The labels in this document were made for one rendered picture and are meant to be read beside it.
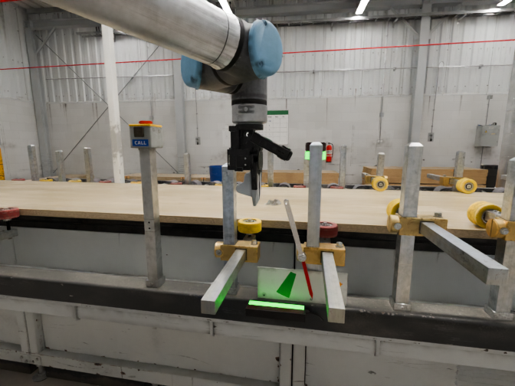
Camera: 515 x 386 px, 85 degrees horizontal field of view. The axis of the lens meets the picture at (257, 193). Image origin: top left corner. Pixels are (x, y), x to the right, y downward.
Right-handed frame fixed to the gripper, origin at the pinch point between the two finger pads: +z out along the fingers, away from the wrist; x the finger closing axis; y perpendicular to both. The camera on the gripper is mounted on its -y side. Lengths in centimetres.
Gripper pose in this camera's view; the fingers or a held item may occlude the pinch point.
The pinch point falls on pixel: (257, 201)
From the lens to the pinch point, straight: 75.2
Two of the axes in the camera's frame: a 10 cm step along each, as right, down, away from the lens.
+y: -9.8, -0.3, 1.7
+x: -1.8, 1.6, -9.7
